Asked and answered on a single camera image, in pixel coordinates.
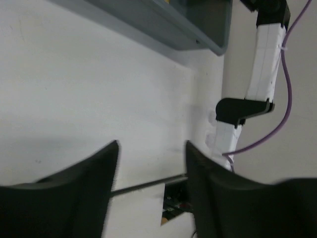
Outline grey plastic bin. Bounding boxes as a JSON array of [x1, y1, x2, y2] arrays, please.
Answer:
[[54, 0, 232, 56]]

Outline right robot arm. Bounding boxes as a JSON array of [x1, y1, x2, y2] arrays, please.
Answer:
[[211, 0, 290, 171]]

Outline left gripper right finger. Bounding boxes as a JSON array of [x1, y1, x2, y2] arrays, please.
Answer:
[[185, 141, 317, 238]]

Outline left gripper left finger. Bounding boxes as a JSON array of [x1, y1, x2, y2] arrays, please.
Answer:
[[0, 140, 118, 238]]

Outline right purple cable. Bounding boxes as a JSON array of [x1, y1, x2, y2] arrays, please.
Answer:
[[222, 0, 313, 174]]

